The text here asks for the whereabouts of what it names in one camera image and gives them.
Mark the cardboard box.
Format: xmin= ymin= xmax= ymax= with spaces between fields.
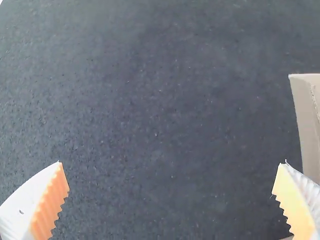
xmin=287 ymin=73 xmax=320 ymax=186

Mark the black mat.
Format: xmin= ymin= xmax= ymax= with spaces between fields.
xmin=0 ymin=0 xmax=320 ymax=240

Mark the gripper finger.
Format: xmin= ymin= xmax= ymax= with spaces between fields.
xmin=0 ymin=161 xmax=70 ymax=240
xmin=271 ymin=159 xmax=320 ymax=240

